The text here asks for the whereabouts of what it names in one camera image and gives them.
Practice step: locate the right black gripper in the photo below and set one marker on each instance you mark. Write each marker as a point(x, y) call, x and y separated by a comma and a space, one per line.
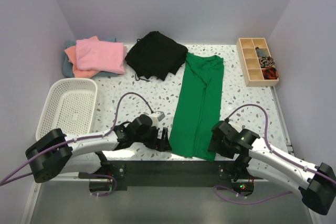
point(227, 153)

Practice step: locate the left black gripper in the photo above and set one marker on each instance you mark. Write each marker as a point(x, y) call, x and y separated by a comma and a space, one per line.
point(158, 145)

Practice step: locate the green t shirt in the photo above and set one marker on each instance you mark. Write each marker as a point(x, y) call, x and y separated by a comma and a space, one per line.
point(198, 108)

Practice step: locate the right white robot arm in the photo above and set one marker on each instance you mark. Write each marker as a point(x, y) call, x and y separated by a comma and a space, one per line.
point(251, 154)

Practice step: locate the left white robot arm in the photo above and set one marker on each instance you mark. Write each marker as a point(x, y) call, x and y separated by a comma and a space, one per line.
point(57, 152)

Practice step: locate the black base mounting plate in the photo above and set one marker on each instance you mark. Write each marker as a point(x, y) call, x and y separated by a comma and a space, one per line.
point(164, 174)

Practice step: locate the orange black sock roll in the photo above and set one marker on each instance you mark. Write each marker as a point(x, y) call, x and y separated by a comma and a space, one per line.
point(270, 73)

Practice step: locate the wooden compartment organizer box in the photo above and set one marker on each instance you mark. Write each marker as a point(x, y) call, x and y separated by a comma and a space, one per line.
point(252, 71)

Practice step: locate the black white patterned sock roll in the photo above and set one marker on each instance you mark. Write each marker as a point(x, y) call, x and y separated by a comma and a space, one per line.
point(266, 62)

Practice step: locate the black folded garment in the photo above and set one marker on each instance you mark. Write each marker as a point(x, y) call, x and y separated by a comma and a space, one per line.
point(156, 55)

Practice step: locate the grey rolled sock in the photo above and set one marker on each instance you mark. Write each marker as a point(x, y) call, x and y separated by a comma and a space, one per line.
point(261, 53)

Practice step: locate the white perforated laundry basket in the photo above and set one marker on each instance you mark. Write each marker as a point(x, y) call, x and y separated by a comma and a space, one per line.
point(70, 106)

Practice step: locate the pink folded t shirt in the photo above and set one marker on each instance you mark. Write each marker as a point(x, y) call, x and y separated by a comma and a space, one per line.
point(99, 55)

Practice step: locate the salmon folded t shirt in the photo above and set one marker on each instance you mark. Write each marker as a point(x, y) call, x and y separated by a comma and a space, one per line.
point(78, 70)

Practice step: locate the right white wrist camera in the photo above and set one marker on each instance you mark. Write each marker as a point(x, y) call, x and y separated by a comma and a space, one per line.
point(235, 125)

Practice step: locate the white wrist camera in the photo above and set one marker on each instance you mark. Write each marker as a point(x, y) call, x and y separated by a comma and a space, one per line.
point(235, 125)
point(157, 117)

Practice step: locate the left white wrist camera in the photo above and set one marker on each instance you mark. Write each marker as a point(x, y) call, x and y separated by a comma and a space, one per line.
point(157, 117)

